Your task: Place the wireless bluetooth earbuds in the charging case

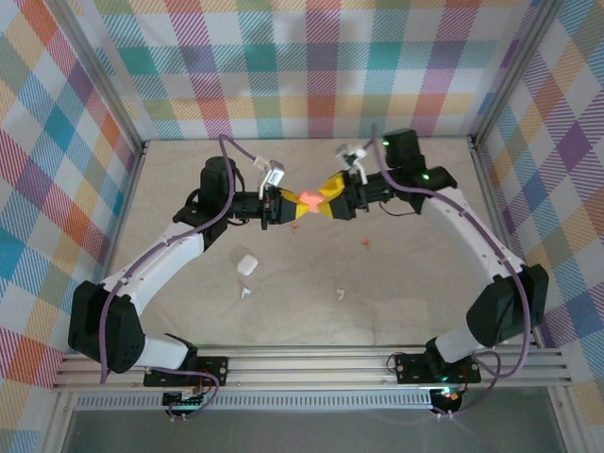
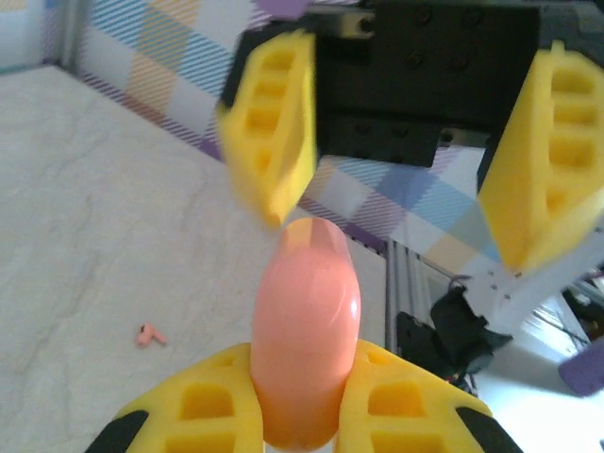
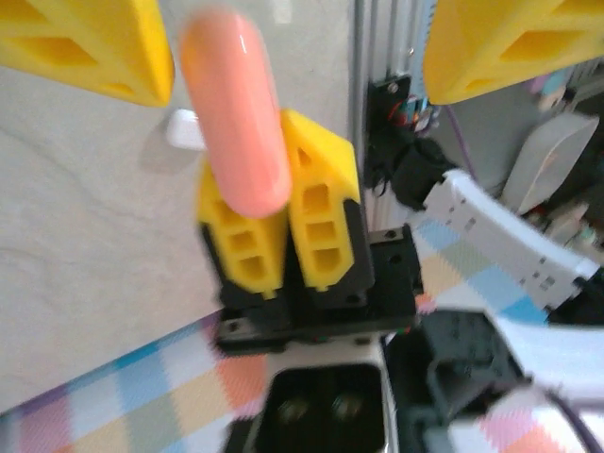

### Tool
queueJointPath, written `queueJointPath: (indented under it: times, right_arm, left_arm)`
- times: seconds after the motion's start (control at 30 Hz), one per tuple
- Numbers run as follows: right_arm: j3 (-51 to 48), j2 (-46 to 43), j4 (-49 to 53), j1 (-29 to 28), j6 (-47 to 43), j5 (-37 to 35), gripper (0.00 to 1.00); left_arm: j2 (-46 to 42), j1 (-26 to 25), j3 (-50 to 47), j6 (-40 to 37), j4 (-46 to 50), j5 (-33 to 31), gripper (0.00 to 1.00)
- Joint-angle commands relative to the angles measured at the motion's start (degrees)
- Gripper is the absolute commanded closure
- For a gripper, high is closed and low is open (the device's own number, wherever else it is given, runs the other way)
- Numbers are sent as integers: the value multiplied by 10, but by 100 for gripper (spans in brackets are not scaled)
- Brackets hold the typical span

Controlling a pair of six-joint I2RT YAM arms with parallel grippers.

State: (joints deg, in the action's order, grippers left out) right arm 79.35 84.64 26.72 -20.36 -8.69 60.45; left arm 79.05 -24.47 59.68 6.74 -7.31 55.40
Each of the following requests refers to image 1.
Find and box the pink eraser block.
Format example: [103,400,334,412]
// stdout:
[297,188,323,216]

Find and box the green circuit board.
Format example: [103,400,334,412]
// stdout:
[162,390,210,410]

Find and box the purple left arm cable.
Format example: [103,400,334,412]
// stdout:
[97,134,271,421]

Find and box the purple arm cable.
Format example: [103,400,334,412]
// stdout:
[97,134,271,421]
[370,123,529,419]

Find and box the aluminium frame side rail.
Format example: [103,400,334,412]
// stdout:
[469,139,544,348]
[44,141,150,453]

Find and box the aluminium frame corner post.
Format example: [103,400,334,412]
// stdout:
[46,0,148,159]
[469,0,566,147]

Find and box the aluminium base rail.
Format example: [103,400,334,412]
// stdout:
[49,346,575,391]

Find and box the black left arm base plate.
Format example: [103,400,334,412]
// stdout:
[143,356,230,387]

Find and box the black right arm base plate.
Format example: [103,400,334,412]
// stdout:
[394,353,482,384]

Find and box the slotted grey cable duct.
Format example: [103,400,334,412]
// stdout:
[75,390,435,410]

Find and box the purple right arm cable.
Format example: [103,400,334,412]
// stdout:
[370,123,529,419]

